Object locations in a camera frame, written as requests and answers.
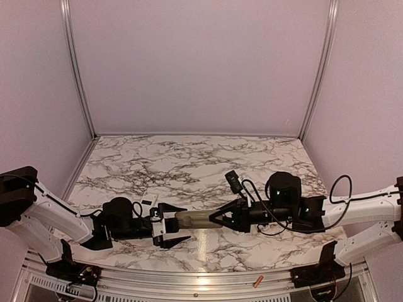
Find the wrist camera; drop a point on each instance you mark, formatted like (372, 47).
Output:
(235, 185)
(161, 225)

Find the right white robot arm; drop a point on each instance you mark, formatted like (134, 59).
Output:
(383, 208)

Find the left aluminium frame post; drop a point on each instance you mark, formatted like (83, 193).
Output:
(65, 8)

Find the front aluminium rail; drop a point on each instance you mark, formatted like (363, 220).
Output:
(120, 284)

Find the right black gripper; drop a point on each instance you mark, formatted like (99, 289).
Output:
(240, 221)

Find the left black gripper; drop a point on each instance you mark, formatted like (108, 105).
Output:
(168, 244)

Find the beige grey remote control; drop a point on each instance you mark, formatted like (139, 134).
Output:
(195, 220)

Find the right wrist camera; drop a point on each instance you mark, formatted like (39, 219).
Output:
(235, 185)

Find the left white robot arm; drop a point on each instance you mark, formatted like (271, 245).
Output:
(29, 210)

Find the white remote control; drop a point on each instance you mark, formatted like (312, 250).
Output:
(149, 200)

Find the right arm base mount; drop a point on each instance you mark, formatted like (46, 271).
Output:
(326, 270)

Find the right aluminium frame post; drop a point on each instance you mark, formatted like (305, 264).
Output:
(321, 69)

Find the aluminium frame post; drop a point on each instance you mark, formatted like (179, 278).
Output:
(321, 69)
(65, 8)

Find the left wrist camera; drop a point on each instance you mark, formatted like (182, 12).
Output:
(161, 225)

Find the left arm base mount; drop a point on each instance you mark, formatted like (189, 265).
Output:
(74, 272)

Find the orange battery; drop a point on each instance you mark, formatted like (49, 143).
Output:
(258, 281)

